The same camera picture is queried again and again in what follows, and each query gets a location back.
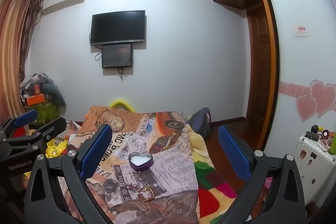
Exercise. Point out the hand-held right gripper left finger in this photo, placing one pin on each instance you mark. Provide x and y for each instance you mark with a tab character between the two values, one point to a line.
95	151

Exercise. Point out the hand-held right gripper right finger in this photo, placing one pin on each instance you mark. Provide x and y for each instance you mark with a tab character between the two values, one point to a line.
233	153

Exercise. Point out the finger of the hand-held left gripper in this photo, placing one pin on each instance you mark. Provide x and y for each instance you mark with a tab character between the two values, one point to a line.
51	127
25	117

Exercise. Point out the purple heart-shaped tin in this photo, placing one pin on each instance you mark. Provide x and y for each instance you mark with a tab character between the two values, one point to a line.
137	167

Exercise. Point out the green bag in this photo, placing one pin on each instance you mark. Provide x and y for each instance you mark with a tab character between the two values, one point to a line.
46	112

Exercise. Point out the orange box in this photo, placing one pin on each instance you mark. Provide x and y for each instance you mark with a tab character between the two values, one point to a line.
35	100

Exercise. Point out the striped bed sheet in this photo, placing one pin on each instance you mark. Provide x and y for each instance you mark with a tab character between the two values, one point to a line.
72	130

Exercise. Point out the yellow cloth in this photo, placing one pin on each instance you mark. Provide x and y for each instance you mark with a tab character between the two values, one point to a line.
56	150

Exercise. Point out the dark teal pillow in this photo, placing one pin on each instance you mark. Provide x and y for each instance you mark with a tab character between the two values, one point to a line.
56	95

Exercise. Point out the pile of grey clothes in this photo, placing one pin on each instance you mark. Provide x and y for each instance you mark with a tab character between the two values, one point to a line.
36	79

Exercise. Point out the colourful fleece blanket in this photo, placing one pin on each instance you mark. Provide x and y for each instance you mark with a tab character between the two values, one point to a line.
210	187

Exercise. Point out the grey backpack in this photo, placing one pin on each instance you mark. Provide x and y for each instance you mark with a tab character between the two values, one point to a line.
200	121

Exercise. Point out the pink slipper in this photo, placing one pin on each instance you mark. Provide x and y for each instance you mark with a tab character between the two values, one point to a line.
268	183

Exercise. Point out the yellow plastic object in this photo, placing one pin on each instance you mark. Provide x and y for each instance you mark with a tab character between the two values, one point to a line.
122	103

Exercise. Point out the newspaper-print blanket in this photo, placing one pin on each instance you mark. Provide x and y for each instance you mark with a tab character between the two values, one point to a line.
168	161

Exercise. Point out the striped brown curtain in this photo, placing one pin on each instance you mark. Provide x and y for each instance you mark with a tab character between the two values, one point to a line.
13	43

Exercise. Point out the white sticker-covered suitcase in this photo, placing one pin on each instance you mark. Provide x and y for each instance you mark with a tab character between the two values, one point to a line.
312	169

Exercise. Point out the brown wooden door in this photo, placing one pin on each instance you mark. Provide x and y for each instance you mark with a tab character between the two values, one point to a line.
258	69

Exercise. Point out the pink round object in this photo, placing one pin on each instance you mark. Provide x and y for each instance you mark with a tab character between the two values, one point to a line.
326	136

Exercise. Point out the green bottle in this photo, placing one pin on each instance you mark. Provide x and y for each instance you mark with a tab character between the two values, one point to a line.
333	144

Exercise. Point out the white heart-print wardrobe door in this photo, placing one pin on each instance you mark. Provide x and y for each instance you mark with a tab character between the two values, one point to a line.
296	61

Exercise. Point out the red and white door label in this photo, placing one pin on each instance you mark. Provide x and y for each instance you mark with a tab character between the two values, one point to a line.
301	30

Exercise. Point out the black camera-like object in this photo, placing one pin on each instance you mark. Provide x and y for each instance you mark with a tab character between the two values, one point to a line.
313	133

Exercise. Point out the small black wall monitor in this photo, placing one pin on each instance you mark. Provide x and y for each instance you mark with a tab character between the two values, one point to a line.
116	56

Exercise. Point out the wooden wardrobe frame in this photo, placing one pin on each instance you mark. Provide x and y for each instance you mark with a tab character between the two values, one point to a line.
274	56

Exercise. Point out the black wall television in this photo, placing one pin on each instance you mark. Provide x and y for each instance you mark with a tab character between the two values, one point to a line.
118	27

